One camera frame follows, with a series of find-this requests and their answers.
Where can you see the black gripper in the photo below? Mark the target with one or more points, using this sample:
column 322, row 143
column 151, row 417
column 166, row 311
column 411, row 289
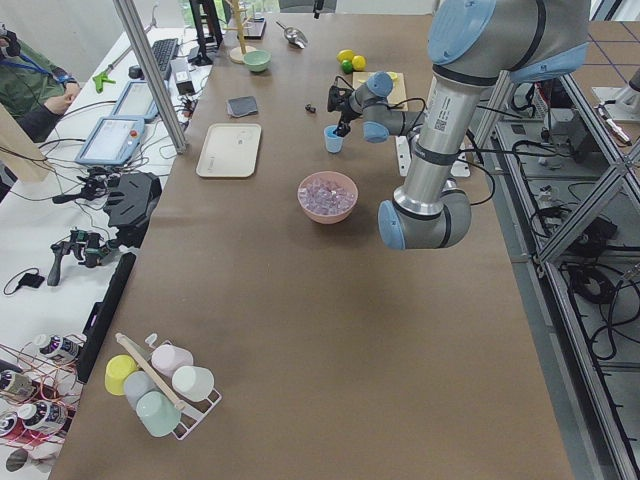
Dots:
column 346, row 117

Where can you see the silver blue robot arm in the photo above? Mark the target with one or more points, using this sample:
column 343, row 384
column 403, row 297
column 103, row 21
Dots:
column 470, row 43

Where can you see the steel ice scoop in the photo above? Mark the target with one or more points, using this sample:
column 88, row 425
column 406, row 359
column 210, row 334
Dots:
column 294, row 36

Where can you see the wooden cup tree stand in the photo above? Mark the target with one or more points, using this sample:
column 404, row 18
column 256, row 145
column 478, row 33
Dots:
column 238, row 53

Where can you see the light blue cup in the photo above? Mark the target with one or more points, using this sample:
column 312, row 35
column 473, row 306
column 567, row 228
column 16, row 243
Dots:
column 333, row 142

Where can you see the clear ice cubes pile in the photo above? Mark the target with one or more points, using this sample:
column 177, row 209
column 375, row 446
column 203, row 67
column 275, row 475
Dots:
column 325, row 197

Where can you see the pink cup on rack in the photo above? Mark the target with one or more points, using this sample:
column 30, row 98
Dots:
column 167, row 358

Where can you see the white cup on rack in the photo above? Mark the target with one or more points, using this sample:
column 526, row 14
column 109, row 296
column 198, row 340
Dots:
column 193, row 382

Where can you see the yellow cup on rack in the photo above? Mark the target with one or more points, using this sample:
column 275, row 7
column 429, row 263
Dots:
column 118, row 369

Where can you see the grey cup on rack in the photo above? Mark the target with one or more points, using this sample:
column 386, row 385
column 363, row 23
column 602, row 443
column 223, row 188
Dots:
column 136, row 385

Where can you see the white cup rack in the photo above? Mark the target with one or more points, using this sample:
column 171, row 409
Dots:
column 192, row 413

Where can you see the mint cup on rack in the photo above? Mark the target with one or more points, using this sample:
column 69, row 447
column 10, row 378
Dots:
column 157, row 413

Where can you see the yellow lemon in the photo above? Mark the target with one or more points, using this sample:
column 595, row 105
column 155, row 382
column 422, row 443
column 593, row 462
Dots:
column 359, row 63
column 345, row 55

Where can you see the green lime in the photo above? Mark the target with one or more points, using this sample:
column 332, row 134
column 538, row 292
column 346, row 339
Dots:
column 347, row 66

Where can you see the mirror tray with glasses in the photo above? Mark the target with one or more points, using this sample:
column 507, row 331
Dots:
column 254, row 30

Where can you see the mint green bowl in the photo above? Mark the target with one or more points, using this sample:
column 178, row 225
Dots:
column 257, row 61

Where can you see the lemon half slice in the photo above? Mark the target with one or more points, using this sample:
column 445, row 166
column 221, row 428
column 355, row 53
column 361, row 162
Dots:
column 392, row 76

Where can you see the wooden cutting board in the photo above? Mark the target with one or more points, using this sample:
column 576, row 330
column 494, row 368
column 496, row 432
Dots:
column 398, row 93

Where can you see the grey folded cloth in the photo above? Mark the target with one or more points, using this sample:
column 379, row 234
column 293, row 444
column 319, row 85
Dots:
column 242, row 106

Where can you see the black keyboard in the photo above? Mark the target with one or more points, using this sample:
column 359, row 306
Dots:
column 164, row 52

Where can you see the cream rabbit tray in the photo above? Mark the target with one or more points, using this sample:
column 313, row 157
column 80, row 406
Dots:
column 229, row 151

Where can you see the pink bowl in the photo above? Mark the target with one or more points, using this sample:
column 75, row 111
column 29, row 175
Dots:
column 339, row 178

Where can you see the blue teach pendant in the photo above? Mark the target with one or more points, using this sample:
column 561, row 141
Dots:
column 112, row 142
column 136, row 100

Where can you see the seated person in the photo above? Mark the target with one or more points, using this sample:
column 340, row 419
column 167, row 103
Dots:
column 36, row 92

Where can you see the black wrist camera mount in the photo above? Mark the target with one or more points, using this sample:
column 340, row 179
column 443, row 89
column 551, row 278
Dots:
column 338, row 98

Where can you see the aluminium frame post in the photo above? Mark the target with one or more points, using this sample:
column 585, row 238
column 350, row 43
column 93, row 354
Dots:
column 134, row 29

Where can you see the copper wire bottle basket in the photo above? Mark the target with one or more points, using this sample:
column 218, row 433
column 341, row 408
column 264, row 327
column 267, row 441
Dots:
column 45, row 380

